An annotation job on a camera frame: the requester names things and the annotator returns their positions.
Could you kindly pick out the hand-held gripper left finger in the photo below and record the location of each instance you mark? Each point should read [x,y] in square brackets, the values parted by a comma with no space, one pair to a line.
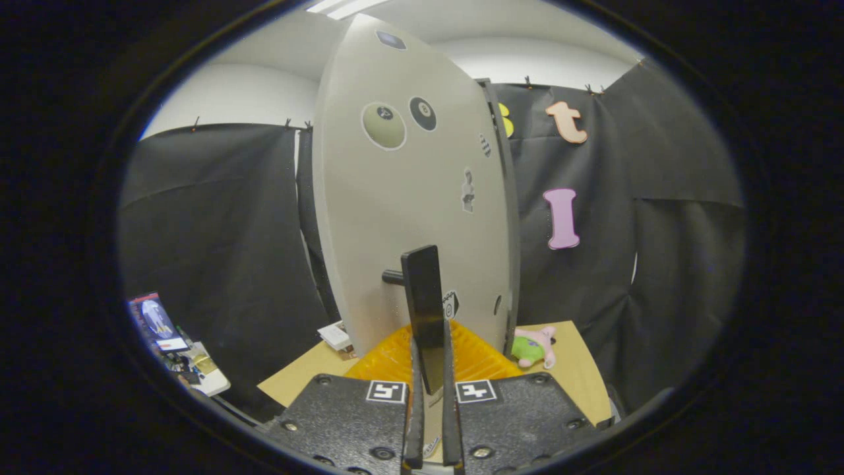
[415,429]

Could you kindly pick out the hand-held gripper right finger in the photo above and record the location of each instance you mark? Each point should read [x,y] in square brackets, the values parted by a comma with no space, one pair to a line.
[450,429]

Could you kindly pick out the grey shoe cabinet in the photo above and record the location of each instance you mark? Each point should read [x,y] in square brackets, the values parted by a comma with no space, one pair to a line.
[513,231]

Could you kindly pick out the beige shoe cabinet door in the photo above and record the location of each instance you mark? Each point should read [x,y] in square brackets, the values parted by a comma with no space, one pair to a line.
[395,218]

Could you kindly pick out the brown book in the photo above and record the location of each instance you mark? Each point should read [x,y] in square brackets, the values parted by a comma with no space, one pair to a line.
[348,354]

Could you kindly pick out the pink and green plush toy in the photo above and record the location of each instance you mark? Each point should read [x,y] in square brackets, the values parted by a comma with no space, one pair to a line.
[534,346]

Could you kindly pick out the black backdrop cloth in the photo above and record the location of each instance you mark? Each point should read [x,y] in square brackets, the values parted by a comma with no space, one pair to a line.
[217,231]

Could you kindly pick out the tablet screen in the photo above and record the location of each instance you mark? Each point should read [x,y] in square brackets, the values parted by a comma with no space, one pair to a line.
[155,320]

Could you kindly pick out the ceiling light panel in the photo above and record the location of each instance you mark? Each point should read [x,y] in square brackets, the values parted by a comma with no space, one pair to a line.
[343,6]

